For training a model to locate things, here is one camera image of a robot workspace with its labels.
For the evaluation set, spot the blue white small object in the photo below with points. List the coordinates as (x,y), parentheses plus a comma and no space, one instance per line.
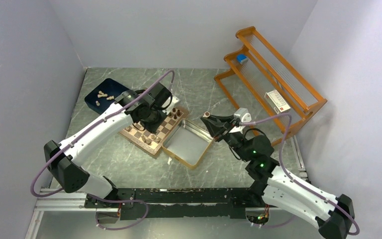
(241,58)

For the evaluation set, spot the red white card box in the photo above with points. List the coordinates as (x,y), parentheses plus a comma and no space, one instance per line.
(277,102)

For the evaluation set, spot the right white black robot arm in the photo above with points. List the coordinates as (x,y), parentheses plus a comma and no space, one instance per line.
(274,185)

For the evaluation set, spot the wooden chess board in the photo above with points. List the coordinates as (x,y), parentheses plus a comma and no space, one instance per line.
(133,133)

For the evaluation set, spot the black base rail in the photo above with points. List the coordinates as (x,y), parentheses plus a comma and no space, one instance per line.
(235,203)

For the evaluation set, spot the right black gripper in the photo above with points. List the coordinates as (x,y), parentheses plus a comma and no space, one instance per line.
(218,125)

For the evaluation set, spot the aluminium frame rail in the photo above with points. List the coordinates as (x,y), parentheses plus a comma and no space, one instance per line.
(59,202)

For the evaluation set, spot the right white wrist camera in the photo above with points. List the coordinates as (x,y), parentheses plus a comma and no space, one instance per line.
(242,117)

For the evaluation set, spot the gold-rimmed metal tin tray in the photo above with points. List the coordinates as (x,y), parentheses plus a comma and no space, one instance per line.
(187,143)

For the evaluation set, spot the dark blue piece box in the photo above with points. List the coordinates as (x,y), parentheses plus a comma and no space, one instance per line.
(109,86)

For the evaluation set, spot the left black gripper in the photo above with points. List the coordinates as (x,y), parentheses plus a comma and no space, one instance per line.
(152,128)

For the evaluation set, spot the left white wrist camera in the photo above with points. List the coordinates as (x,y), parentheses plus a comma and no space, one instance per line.
(175,101)

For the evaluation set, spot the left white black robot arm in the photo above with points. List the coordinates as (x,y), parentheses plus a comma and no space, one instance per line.
(65,159)

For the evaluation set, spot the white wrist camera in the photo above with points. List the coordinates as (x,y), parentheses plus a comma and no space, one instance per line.
(175,101)
(242,117)

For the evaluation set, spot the orange wooden rack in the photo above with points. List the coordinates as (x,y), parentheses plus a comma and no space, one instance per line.
(267,70)

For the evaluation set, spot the pile of white chess pieces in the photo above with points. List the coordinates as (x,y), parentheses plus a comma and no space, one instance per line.
(103,96)

